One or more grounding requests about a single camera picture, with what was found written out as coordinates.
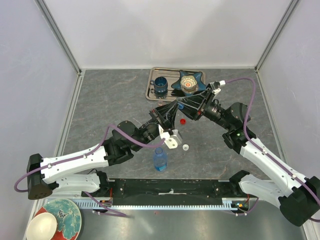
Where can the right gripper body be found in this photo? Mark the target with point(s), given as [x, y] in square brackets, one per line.
[206, 104]

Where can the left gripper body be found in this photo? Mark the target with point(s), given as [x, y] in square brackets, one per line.
[159, 119]

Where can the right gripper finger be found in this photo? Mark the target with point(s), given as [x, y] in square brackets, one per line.
[194, 100]
[193, 109]

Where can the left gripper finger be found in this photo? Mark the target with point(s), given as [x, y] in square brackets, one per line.
[167, 109]
[169, 121]

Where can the blue tinted plastic bottle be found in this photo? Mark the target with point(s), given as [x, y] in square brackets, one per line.
[160, 159]

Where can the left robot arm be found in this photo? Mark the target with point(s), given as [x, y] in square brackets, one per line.
[43, 173]

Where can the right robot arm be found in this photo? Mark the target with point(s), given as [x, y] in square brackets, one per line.
[296, 196]

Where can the red bottle cap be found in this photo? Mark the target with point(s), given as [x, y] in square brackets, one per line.
[183, 121]

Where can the white bottle cap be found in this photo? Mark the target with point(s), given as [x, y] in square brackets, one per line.
[185, 147]

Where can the patterned small bowl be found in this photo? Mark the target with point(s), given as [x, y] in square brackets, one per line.
[188, 83]

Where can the blue ceramic cup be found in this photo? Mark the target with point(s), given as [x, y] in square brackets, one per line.
[160, 85]

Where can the metal tray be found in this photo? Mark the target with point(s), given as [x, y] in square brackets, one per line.
[172, 76]

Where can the red floral plate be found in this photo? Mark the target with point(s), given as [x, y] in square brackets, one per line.
[68, 216]

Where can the white bowl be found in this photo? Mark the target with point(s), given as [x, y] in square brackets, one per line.
[42, 227]

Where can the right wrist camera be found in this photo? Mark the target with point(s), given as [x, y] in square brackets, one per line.
[216, 86]

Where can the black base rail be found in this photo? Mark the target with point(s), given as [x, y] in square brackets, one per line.
[170, 192]

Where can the white cable duct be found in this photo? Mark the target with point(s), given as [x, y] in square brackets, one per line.
[226, 205]

